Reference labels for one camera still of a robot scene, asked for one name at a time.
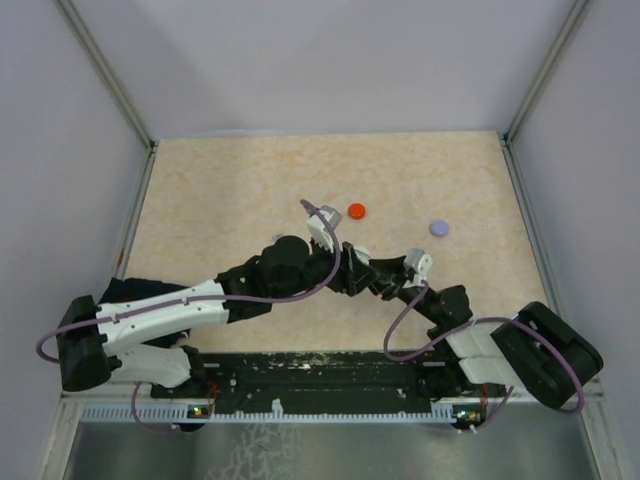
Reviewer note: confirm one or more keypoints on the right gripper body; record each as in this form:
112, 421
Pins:
408, 295

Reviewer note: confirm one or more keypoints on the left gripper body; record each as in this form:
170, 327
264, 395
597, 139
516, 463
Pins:
319, 268

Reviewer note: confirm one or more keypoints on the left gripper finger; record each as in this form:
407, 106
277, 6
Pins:
354, 258
354, 281

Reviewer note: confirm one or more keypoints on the red earbud charging case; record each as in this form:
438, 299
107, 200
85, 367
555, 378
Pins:
357, 211

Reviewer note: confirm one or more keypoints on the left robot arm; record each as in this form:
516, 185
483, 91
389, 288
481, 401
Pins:
114, 341

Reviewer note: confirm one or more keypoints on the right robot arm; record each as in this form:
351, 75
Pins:
535, 349

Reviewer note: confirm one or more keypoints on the purple earbud charging case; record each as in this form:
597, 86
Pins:
439, 228

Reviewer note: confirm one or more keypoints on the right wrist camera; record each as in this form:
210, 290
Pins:
417, 264

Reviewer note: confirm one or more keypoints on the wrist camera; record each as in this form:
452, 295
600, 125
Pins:
417, 264
321, 224

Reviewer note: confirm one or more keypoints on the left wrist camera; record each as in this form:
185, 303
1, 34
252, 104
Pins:
321, 224

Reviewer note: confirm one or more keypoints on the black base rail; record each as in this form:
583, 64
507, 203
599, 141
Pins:
343, 383

